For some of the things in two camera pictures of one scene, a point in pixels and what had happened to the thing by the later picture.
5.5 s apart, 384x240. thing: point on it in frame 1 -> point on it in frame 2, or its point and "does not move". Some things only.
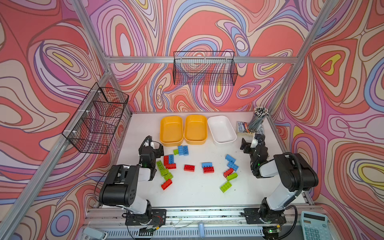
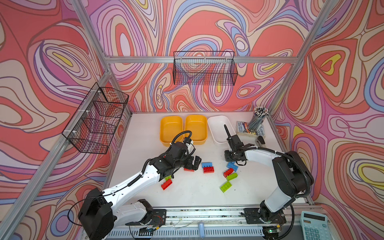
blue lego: [206, 164] does not move
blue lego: [232, 165] does not move
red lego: [208, 170] does not move
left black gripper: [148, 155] -> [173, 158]
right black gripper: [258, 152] -> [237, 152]
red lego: [228, 172] does not move
